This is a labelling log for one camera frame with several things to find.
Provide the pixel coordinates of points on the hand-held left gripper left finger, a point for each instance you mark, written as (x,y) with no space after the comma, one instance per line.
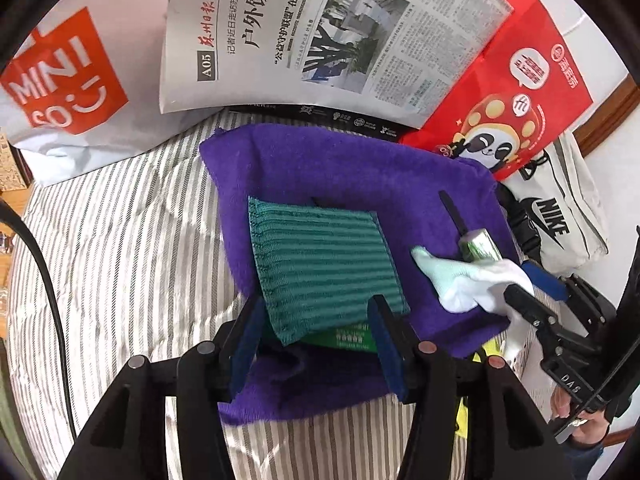
(247,355)

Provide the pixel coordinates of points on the teal ribbed cloth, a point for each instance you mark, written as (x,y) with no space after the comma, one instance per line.
(320,265)

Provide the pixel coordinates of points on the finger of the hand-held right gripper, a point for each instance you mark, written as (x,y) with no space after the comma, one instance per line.
(545,282)
(525,305)

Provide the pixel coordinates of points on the person's right hand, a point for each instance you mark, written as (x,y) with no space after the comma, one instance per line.
(592,425)

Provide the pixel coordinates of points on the purple towel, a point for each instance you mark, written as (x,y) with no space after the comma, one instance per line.
(325,165)

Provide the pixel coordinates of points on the red paper bag panda print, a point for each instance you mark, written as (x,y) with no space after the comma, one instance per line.
(520,75)

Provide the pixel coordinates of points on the brown patterned box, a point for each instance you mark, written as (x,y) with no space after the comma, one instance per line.
(10,165)

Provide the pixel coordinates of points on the white plastic bag orange logo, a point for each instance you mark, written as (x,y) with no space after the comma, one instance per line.
(100,125)

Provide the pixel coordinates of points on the white tote bag black logo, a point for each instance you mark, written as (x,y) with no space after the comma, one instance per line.
(570,215)

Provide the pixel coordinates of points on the newspaper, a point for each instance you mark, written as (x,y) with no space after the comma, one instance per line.
(320,35)

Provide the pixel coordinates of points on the green packet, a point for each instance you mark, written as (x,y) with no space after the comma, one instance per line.
(345,337)

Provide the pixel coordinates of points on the yellow pouch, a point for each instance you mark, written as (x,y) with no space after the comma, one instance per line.
(462,412)

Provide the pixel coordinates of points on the white cloth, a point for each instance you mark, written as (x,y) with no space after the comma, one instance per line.
(465,285)

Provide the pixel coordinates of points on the striped bed sheet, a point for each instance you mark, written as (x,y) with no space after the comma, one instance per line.
(125,260)

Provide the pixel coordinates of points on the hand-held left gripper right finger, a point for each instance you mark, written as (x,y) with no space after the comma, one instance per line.
(387,355)

